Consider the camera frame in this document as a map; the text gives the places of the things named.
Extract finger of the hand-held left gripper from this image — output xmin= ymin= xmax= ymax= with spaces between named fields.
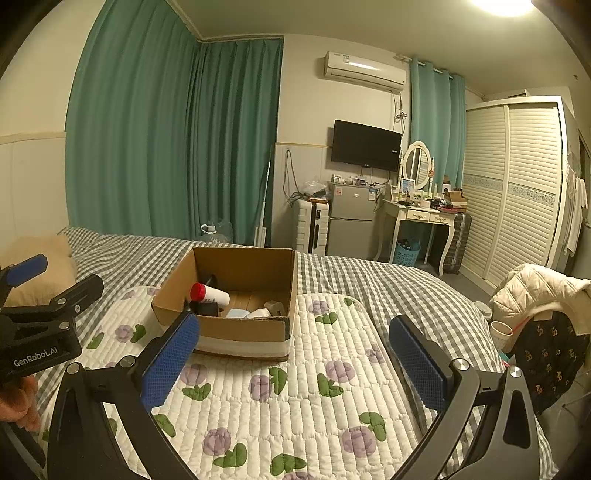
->
xmin=0 ymin=253 xmax=49 ymax=308
xmin=44 ymin=274 xmax=105 ymax=324

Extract floral quilted blanket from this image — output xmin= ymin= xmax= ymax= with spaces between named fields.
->
xmin=44 ymin=286 xmax=462 ymax=480

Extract clear plastic bag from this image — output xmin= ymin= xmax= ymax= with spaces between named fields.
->
xmin=298 ymin=178 xmax=329 ymax=199

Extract black patterned jacket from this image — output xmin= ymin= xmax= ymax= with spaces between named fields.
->
xmin=505 ymin=309 xmax=578 ymax=416

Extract white bottle with red cap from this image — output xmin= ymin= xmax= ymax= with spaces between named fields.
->
xmin=190 ymin=282 xmax=230 ymax=306

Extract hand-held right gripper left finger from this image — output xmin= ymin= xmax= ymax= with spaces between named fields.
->
xmin=46 ymin=311 xmax=201 ymax=480

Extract white air conditioner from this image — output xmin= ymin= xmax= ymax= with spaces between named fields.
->
xmin=323 ymin=51 xmax=408 ymax=92

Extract clear water jug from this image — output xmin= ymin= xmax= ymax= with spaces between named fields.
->
xmin=199 ymin=220 xmax=234 ymax=243

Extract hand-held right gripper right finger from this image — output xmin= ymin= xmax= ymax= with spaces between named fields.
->
xmin=389 ymin=315 xmax=541 ymax=480

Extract white suitcase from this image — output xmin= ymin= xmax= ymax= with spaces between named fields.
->
xmin=293 ymin=198 xmax=331 ymax=254

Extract dark suitcase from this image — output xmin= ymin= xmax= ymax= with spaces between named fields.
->
xmin=441 ymin=212 xmax=472 ymax=276

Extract hanging white clothes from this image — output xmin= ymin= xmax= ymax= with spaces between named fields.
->
xmin=563 ymin=164 xmax=589 ymax=257

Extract cream puffer jacket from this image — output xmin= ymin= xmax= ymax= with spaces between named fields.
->
xmin=489 ymin=263 xmax=591 ymax=337

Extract white dressing table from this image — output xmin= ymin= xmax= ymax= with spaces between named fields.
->
xmin=373 ymin=191 xmax=455 ymax=277

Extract beige pillow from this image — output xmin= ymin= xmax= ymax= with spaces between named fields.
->
xmin=0 ymin=234 xmax=77 ymax=308

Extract wide green curtain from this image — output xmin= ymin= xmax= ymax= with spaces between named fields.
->
xmin=65 ymin=0 xmax=284 ymax=241

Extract white mop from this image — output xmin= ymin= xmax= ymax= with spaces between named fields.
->
xmin=253 ymin=145 xmax=274 ymax=247

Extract oval vanity mirror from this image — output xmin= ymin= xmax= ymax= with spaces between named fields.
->
xmin=401 ymin=141 xmax=432 ymax=191

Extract narrow green curtain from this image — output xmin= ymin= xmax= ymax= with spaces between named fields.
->
xmin=409 ymin=55 xmax=467 ymax=190

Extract grey fridge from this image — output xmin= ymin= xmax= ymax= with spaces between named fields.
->
xmin=327 ymin=181 xmax=376 ymax=259

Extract white slatted wardrobe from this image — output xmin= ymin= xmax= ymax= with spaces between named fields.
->
xmin=459 ymin=95 xmax=575 ymax=296

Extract paper cup with straw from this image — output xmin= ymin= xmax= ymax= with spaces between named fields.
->
xmin=489 ymin=320 xmax=514 ymax=354

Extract grey checkered bed sheet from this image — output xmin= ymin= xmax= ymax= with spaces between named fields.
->
xmin=34 ymin=225 xmax=559 ymax=480

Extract person's left hand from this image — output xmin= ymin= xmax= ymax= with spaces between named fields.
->
xmin=0 ymin=375 xmax=41 ymax=432

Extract hanging wall cables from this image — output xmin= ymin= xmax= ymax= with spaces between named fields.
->
xmin=283 ymin=148 xmax=301 ymax=206

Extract brown cardboard box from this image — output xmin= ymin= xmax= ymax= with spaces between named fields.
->
xmin=152 ymin=247 xmax=298 ymax=363

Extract blue plastic basket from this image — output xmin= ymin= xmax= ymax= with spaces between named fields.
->
xmin=393 ymin=240 xmax=422 ymax=265

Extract wall television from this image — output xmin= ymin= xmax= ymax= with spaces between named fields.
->
xmin=331 ymin=119 xmax=402 ymax=171

